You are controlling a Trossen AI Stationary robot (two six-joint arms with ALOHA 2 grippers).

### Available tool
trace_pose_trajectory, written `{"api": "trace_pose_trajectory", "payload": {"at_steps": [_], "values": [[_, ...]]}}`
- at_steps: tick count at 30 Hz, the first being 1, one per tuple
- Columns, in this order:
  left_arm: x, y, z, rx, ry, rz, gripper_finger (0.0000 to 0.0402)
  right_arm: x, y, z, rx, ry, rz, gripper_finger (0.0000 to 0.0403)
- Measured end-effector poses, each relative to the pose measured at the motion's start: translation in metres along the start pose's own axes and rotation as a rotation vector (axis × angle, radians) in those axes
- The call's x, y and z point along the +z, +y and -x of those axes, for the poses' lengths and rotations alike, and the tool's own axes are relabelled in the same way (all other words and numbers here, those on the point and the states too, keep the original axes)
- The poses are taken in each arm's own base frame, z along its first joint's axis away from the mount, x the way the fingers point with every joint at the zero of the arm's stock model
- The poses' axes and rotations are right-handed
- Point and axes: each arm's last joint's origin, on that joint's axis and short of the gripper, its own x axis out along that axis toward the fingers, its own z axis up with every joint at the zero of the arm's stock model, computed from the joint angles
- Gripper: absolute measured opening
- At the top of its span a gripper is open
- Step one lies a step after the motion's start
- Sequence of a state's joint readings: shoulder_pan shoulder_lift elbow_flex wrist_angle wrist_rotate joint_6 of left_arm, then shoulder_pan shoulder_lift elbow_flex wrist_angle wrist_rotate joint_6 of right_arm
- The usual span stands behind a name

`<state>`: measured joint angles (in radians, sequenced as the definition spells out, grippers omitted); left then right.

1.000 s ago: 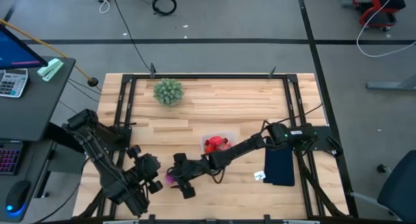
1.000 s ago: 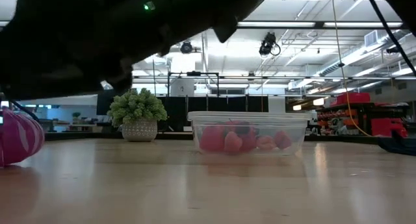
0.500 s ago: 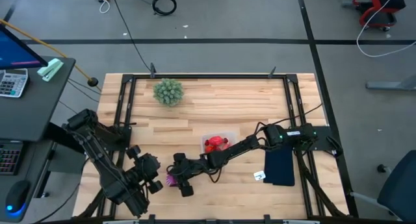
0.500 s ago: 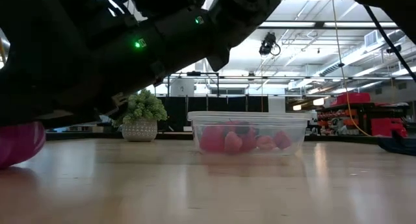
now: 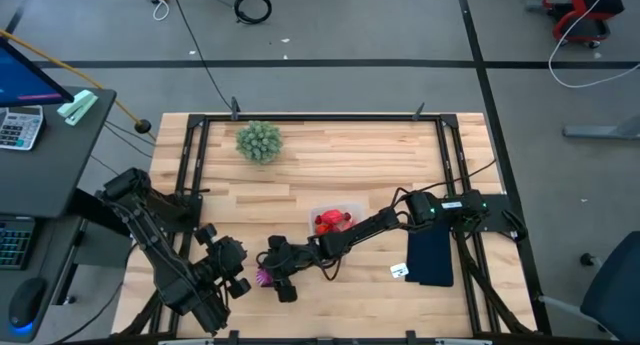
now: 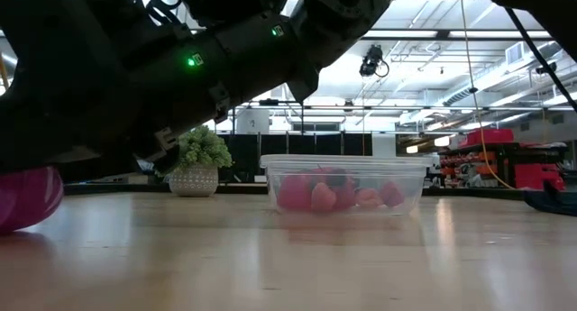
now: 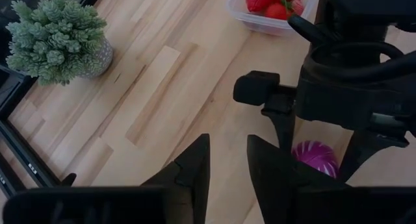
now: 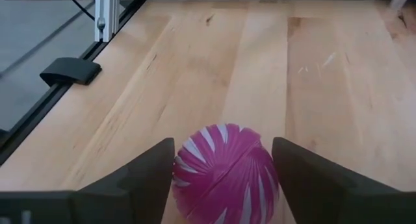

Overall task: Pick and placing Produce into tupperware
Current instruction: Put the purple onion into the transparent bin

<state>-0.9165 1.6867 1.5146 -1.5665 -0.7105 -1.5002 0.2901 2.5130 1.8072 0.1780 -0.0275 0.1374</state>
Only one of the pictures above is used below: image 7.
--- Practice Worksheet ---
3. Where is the clear plastic tupperware container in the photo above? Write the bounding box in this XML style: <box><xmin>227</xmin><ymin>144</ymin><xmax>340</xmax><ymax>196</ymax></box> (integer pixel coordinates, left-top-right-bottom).
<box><xmin>226</xmin><ymin>0</ymin><xmax>322</xmax><ymax>37</ymax></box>

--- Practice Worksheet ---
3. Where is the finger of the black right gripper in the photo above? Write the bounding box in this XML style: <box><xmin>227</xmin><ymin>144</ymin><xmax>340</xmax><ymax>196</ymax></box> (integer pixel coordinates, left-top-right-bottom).
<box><xmin>233</xmin><ymin>70</ymin><xmax>298</xmax><ymax>152</ymax></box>
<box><xmin>337</xmin><ymin>129</ymin><xmax>410</xmax><ymax>183</ymax></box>

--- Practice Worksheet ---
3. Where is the green plant in patterned pot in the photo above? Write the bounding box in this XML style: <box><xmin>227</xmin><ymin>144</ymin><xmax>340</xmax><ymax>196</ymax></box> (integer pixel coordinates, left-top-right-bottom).
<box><xmin>4</xmin><ymin>0</ymin><xmax>114</xmax><ymax>87</ymax></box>

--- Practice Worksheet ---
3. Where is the round red tomato toy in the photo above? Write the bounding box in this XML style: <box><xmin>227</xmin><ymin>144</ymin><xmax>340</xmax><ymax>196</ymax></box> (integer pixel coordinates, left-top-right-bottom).
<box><xmin>245</xmin><ymin>0</ymin><xmax>280</xmax><ymax>14</ymax></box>

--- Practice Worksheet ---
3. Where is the round veined cabbage toy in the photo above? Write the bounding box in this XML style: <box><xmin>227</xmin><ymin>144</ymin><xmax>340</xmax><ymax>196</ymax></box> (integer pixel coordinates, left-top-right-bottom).
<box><xmin>291</xmin><ymin>140</ymin><xmax>341</xmax><ymax>180</ymax></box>

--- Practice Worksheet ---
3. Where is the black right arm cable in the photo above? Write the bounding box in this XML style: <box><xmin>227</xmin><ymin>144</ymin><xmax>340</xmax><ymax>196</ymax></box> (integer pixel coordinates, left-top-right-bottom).
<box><xmin>287</xmin><ymin>14</ymin><xmax>416</xmax><ymax>84</ymax></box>

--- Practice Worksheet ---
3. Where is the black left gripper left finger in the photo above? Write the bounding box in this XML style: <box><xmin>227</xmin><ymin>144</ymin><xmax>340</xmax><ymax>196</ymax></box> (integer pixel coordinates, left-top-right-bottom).
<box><xmin>140</xmin><ymin>133</ymin><xmax>211</xmax><ymax>224</ymax></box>

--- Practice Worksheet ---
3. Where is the black table edge frame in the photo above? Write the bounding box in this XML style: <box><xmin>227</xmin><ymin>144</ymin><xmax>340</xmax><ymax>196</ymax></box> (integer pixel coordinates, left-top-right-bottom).
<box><xmin>0</xmin><ymin>0</ymin><xmax>107</xmax><ymax>199</ymax></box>

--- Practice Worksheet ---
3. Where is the red strawberry toy green top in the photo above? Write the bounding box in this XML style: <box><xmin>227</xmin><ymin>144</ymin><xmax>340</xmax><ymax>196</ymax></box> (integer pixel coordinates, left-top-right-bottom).
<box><xmin>263</xmin><ymin>0</ymin><xmax>293</xmax><ymax>21</ymax></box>

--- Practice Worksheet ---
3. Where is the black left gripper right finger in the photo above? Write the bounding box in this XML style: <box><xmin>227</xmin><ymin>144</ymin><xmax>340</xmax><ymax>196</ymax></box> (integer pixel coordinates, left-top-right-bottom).
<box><xmin>246</xmin><ymin>134</ymin><xmax>351</xmax><ymax>224</ymax></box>

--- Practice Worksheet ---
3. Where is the small pink fruit toy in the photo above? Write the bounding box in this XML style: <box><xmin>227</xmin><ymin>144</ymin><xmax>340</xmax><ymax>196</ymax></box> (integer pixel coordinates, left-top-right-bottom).
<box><xmin>290</xmin><ymin>0</ymin><xmax>306</xmax><ymax>17</ymax></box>

